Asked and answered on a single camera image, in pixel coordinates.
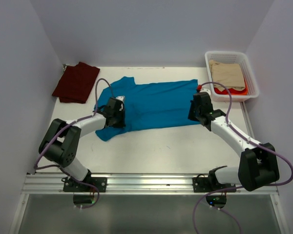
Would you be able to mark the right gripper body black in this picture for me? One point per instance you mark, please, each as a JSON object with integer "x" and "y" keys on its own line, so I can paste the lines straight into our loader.
{"x": 194, "y": 112}

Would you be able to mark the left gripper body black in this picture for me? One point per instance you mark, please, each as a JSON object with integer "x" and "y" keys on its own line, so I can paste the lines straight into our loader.
{"x": 119, "y": 119}

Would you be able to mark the blue t shirt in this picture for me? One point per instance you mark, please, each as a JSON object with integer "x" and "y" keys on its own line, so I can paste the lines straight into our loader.
{"x": 149, "y": 106}

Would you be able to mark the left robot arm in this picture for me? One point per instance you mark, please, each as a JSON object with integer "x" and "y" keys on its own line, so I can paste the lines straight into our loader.
{"x": 61, "y": 140}

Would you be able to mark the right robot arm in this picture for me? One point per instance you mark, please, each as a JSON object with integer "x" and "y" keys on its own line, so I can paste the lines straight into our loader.
{"x": 258, "y": 165}

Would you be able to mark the red orange t shirt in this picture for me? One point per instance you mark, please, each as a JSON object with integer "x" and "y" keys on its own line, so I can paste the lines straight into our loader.
{"x": 236, "y": 86}

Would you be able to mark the beige folded t shirt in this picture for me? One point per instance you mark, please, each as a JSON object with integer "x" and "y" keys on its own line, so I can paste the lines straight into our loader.
{"x": 224, "y": 70}

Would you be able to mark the folded maroon t shirt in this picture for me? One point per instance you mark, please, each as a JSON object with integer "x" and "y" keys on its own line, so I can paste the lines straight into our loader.
{"x": 76, "y": 83}

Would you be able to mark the white plastic basket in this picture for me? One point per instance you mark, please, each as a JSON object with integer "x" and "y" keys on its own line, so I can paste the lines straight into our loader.
{"x": 242, "y": 60}

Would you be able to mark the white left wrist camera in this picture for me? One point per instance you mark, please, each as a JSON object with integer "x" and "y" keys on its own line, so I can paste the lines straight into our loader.
{"x": 121, "y": 98}

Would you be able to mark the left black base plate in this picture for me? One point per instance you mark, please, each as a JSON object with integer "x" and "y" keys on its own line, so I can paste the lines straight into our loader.
{"x": 83, "y": 187}

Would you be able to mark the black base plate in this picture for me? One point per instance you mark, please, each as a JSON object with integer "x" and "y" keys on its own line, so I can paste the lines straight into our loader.
{"x": 202, "y": 184}
{"x": 83, "y": 187}

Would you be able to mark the aluminium mounting rail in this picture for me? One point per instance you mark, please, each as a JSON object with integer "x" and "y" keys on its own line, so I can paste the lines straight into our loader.
{"x": 117, "y": 184}

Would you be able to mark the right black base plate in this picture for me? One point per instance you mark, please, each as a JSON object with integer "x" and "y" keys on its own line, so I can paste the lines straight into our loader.
{"x": 202, "y": 184}

